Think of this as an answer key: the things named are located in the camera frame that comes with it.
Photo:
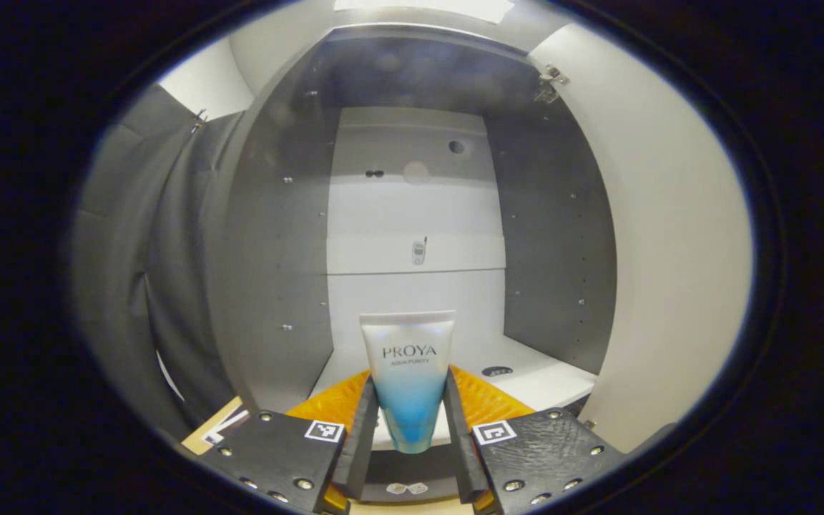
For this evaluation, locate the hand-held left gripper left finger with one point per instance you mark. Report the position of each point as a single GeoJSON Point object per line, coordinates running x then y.
{"type": "Point", "coordinates": [362, 443]}

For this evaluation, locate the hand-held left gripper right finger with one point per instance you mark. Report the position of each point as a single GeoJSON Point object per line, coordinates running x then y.
{"type": "Point", "coordinates": [458, 443]}

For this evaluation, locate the white and blue bottle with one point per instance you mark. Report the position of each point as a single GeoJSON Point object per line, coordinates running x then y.
{"type": "Point", "coordinates": [408, 386]}

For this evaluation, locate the dark grey cabinet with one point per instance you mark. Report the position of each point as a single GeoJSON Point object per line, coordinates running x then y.
{"type": "Point", "coordinates": [269, 250]}

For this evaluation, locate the metal cabinet hinge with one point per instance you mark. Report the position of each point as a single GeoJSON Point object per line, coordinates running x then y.
{"type": "Point", "coordinates": [549, 82]}

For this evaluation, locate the black backdrop cloth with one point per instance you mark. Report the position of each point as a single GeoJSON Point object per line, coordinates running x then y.
{"type": "Point", "coordinates": [119, 286]}

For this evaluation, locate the large ceiling light panel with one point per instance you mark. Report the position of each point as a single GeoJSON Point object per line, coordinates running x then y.
{"type": "Point", "coordinates": [423, 8]}

